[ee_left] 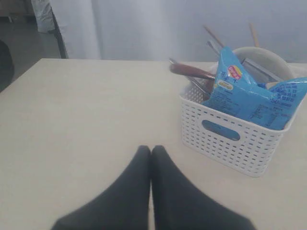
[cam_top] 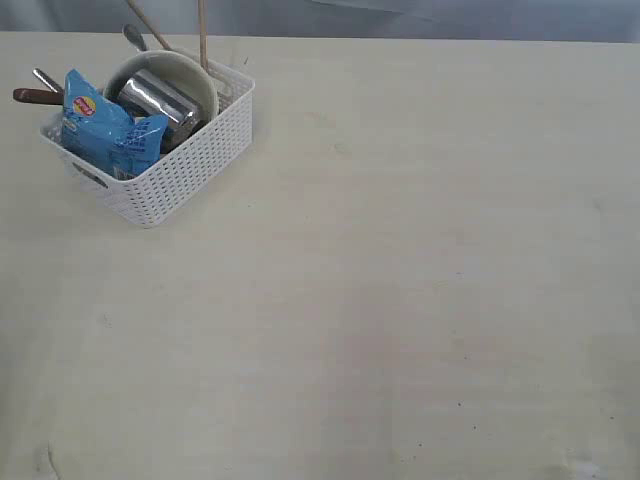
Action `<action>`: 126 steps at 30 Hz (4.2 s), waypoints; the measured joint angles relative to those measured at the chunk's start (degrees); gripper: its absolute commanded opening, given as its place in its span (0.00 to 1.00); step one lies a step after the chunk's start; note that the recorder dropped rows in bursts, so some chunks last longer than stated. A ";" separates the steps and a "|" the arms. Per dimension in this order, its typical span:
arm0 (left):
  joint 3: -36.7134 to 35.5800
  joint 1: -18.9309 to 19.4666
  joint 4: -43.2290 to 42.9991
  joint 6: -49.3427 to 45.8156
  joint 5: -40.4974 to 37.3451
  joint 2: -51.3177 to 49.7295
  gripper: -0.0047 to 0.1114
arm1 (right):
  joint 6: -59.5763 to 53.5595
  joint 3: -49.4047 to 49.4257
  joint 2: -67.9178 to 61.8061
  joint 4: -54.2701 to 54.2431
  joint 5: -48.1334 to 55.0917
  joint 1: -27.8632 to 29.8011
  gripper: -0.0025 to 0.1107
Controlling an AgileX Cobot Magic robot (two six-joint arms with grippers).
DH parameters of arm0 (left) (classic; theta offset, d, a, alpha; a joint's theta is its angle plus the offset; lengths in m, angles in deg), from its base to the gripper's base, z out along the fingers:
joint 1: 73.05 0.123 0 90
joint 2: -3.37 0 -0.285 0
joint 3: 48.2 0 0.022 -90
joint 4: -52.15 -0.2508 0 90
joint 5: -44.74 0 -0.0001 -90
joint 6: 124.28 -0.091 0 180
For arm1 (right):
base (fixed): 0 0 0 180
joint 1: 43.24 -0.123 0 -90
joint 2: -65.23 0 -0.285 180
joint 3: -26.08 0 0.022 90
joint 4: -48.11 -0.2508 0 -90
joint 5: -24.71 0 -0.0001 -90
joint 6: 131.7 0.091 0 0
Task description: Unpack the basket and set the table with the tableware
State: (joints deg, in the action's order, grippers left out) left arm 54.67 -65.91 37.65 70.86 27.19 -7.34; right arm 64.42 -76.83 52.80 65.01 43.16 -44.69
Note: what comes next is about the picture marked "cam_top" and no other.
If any stainless steel cup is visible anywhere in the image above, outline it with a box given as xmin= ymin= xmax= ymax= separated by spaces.
xmin=116 ymin=69 xmax=203 ymax=147

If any blue chips bag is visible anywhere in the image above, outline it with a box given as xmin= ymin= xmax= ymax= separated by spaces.
xmin=61 ymin=69 xmax=168 ymax=180

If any wooden chopstick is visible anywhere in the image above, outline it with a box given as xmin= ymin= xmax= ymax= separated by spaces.
xmin=126 ymin=0 xmax=172 ymax=51
xmin=197 ymin=0 xmax=208 ymax=71

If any reddish brown wooden spoon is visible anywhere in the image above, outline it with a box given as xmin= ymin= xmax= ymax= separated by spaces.
xmin=13 ymin=88 xmax=64 ymax=106

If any white woven plastic basket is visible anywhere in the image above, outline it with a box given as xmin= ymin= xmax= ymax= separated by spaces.
xmin=40 ymin=48 xmax=255 ymax=228

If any white ceramic bowl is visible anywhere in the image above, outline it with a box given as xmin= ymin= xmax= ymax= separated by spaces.
xmin=103 ymin=50 xmax=219 ymax=154

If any silver metal spoon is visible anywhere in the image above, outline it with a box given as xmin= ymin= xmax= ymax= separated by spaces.
xmin=122 ymin=24 xmax=148 ymax=52

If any silver metal knife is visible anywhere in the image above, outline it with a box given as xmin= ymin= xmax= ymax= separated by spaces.
xmin=32 ymin=68 xmax=64 ymax=94

